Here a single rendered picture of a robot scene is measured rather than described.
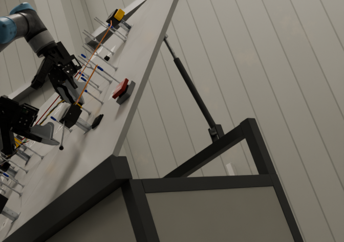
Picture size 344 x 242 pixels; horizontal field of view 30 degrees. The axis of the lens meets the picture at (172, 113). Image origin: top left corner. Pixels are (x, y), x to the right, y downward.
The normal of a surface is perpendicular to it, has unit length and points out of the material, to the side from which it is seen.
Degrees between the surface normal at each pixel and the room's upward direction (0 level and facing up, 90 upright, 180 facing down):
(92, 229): 90
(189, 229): 90
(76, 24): 90
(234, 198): 90
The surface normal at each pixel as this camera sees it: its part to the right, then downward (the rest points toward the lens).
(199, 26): -0.59, -0.14
